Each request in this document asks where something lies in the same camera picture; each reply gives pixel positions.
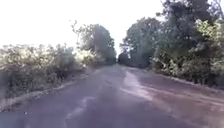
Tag dark green tree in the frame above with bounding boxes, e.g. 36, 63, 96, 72
71, 21, 118, 66

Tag grey asphalt road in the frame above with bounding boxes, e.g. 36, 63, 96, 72
0, 64, 224, 128

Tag row of trees and bushes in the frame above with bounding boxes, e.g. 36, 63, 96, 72
117, 0, 224, 89

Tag dry roadside bushes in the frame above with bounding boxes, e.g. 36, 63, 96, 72
0, 43, 101, 108

